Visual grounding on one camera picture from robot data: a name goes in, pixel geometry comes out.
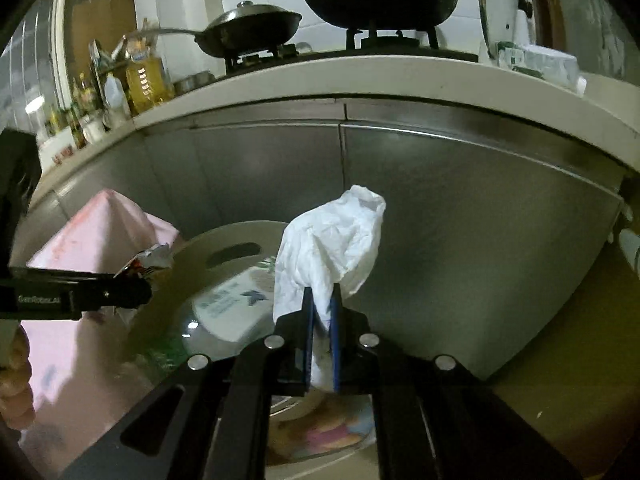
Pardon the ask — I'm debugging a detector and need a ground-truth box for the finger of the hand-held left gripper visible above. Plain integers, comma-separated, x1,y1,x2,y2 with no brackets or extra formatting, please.
74,272,153,312

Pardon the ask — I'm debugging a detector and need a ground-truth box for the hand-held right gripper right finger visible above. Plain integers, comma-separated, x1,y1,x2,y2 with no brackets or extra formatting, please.
327,282,586,480

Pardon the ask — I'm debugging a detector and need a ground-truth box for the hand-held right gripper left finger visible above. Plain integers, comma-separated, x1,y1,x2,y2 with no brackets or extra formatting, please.
62,285,317,480

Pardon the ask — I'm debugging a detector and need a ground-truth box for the white plastic bag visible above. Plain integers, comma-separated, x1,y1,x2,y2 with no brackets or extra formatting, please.
272,185,387,393

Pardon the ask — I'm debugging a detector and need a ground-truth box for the beige plastic bin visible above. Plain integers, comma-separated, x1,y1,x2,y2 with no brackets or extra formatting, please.
117,220,381,468

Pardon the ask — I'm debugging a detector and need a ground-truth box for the person's left hand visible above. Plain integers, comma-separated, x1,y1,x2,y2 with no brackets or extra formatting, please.
0,327,36,431

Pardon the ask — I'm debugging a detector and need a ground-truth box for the pink floral tablecloth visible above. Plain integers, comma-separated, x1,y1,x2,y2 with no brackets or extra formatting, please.
20,189,182,461

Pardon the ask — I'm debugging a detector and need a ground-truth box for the white cup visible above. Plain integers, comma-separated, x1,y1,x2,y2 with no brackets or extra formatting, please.
81,119,108,145

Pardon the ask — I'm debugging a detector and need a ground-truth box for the row of sauce bottles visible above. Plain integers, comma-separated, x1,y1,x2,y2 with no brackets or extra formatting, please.
42,72,106,148

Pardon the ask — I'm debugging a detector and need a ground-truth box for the white plastic jug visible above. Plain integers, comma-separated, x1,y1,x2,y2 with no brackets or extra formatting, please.
102,72,132,121

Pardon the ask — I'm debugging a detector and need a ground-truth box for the large cooking oil bottle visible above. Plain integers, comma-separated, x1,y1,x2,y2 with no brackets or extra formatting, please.
124,35,176,113

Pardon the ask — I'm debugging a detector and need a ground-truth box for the steel kitchen counter cabinet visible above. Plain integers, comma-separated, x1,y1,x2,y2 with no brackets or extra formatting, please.
15,55,640,381

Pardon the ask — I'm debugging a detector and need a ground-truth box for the steel bowl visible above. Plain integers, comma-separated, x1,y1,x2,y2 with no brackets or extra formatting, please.
172,71,216,93

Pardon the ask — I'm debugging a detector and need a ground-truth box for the lidded steel wok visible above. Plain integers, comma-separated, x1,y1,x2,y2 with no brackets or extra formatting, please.
125,0,303,58

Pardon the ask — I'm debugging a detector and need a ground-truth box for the black gas stove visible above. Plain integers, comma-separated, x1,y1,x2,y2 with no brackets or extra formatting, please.
222,25,481,78

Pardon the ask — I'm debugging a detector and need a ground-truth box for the white plastic packet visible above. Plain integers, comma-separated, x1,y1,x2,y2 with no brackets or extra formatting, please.
497,42,588,96

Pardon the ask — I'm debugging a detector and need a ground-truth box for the glass pot lid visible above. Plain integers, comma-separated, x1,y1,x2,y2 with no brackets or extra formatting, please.
477,0,538,66

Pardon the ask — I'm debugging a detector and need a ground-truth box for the wooden framed glass door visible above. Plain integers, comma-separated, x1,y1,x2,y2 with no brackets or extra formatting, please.
530,0,640,86

